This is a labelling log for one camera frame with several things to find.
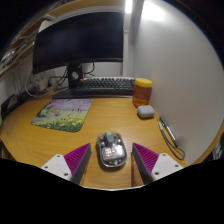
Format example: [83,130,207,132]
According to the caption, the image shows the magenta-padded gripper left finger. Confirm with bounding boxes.
[40,143,92,185]

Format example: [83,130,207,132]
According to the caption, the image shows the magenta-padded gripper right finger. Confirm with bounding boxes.
[132,142,185,185]

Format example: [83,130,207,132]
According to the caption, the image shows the transparent computer mouse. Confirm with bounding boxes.
[96,131,128,168]

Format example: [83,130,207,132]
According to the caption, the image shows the flower meadow print mouse pad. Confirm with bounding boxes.
[30,98,93,133]

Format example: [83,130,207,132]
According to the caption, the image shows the small grey earbuds case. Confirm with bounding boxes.
[136,104,156,120]

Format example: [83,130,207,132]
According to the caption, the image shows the amber jar with yellow lid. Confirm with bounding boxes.
[132,77,153,108]

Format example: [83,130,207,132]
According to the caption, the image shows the dark mechanical keyboard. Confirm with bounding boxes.
[75,76,136,98]

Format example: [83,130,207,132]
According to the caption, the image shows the silver and black computer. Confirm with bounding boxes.
[0,92,24,118]

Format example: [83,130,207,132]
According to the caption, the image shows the black computer monitor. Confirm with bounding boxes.
[32,11,125,98]

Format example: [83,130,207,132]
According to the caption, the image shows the white tube light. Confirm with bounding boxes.
[124,0,134,14]

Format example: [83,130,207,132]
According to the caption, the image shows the black pen with cord loop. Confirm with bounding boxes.
[157,115,186,161]

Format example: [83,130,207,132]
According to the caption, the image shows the white cable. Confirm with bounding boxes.
[24,74,68,98]

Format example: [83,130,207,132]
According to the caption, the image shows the wooden wall shelf unit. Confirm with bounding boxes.
[0,0,126,76]

